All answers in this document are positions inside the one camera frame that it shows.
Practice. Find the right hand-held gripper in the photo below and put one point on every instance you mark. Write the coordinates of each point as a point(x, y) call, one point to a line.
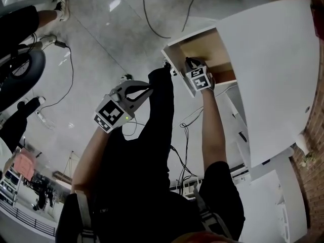
point(201, 81)

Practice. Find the white desk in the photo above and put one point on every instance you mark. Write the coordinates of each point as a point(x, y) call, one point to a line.
point(273, 72)

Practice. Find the white drawer with brown bottom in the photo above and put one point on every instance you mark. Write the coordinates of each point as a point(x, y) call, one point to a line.
point(200, 45)

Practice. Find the white vase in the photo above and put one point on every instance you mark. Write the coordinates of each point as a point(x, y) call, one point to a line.
point(303, 143)

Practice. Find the person's black clothing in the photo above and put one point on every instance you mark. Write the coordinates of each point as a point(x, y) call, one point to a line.
point(141, 166)

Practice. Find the person's left forearm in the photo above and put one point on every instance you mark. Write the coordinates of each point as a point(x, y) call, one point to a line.
point(91, 156)

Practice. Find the black power adapter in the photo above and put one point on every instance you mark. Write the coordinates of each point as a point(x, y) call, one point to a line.
point(59, 44)

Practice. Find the white power strip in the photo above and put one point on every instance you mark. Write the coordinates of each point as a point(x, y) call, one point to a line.
point(44, 119)

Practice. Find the person's light shoe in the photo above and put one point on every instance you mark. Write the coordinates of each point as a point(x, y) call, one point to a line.
point(126, 77)

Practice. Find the white open shelf unit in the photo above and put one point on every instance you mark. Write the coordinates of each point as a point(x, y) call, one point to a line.
point(239, 135)

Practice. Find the person's right forearm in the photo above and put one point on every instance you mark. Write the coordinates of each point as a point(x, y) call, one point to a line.
point(213, 130)

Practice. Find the dried flowers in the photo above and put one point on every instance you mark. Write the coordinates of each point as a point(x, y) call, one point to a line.
point(308, 161)

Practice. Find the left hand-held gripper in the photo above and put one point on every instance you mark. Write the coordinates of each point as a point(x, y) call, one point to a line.
point(111, 113)

